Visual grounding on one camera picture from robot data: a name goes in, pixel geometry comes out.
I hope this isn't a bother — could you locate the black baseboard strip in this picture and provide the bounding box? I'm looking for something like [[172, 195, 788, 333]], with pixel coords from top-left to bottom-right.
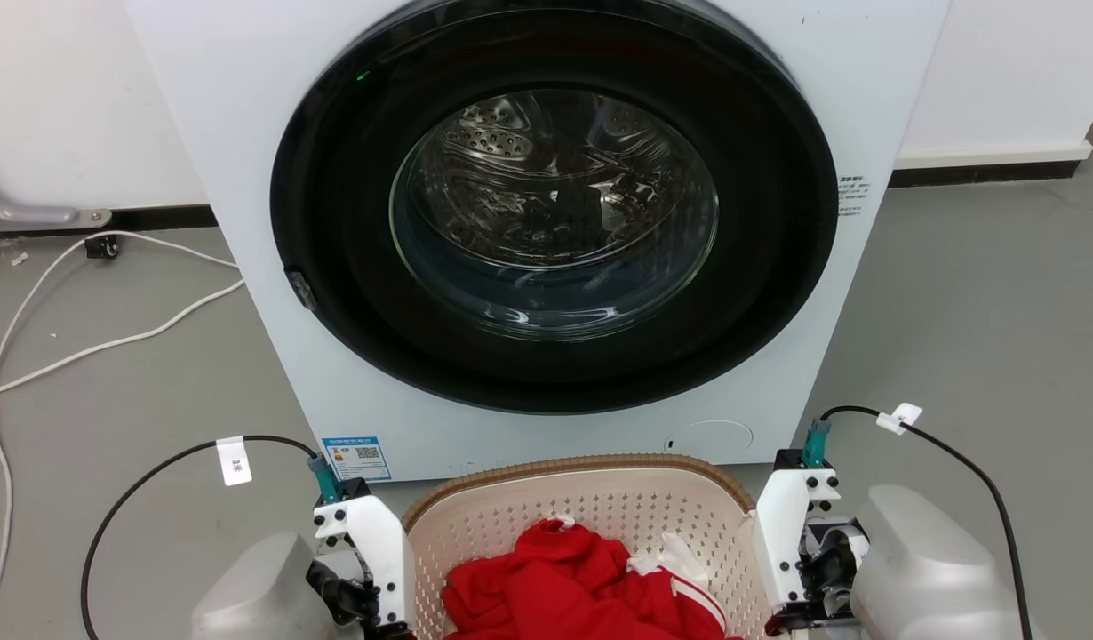
[[888, 159, 1082, 188], [109, 205, 219, 231]]

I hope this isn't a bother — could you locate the red garment with white stripes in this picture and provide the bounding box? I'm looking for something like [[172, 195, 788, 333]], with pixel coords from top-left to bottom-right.
[[442, 518, 743, 640]]

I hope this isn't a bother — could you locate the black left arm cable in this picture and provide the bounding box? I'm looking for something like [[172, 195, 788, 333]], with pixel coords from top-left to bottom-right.
[[80, 435, 323, 640]]

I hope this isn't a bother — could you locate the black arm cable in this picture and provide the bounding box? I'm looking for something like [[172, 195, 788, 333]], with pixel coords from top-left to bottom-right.
[[80, 435, 323, 640], [819, 405, 1033, 640]]

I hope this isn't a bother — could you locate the white tag on cable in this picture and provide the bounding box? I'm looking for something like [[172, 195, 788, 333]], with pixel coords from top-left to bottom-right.
[[875, 403, 923, 435], [216, 436, 253, 487]]

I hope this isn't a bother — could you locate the white floor cable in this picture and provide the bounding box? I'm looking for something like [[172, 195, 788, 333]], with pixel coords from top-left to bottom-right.
[[0, 231, 241, 640], [0, 278, 246, 401]]

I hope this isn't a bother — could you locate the round white filter cover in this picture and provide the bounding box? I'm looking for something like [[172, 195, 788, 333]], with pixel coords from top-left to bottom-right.
[[664, 420, 754, 464]]

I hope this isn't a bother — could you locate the beige perforated laundry basket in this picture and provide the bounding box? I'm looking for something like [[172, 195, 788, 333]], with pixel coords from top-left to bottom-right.
[[403, 454, 771, 640]]

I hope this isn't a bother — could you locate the blue energy label sticker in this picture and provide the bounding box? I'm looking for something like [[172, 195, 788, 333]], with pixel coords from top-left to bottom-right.
[[322, 436, 393, 483]]

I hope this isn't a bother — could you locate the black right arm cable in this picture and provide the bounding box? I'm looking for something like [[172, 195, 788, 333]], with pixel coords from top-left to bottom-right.
[[819, 405, 1033, 640]]

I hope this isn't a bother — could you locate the grey drain hose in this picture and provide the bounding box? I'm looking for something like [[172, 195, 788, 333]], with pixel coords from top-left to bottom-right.
[[0, 189, 113, 231]]

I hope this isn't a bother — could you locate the small printed text sticker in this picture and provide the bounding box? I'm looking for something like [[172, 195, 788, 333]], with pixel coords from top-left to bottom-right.
[[837, 175, 871, 220]]

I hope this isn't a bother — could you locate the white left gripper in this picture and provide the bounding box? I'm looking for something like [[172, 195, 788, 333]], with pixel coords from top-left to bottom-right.
[[307, 478, 417, 640]]

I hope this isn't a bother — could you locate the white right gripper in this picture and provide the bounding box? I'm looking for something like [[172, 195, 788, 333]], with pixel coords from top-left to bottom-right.
[[751, 449, 870, 637]]

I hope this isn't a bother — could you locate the black round washer door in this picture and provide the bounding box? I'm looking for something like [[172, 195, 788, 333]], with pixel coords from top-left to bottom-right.
[[269, 0, 839, 415]]

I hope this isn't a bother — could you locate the teal cable connector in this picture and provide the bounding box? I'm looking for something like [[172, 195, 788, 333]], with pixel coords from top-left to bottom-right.
[[801, 418, 833, 468], [307, 453, 344, 504]]

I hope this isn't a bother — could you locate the white front-load washing machine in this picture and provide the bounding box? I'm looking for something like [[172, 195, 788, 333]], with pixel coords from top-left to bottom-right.
[[123, 0, 953, 484]]

